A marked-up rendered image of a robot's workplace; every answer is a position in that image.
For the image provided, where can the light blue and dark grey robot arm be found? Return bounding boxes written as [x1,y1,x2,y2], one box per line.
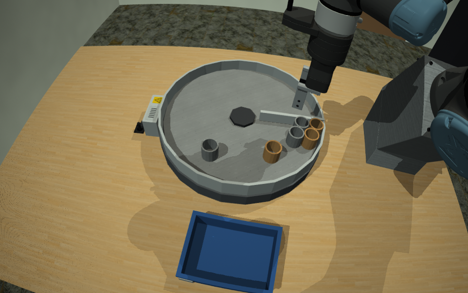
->
[320,0,468,180]

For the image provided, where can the bronze bushing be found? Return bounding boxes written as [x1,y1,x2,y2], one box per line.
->
[301,128,320,150]
[263,140,282,164]
[308,118,324,135]

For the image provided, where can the grey round turntable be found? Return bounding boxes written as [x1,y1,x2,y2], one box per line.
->
[134,59,325,205]

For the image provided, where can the grey metal sleeve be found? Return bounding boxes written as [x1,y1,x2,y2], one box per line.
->
[286,126,305,148]
[201,138,219,162]
[293,116,309,131]

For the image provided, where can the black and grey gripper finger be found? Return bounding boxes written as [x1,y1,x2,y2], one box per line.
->
[292,82,321,110]
[299,65,309,84]

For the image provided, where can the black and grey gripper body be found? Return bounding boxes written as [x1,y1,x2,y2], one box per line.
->
[282,0,363,93]

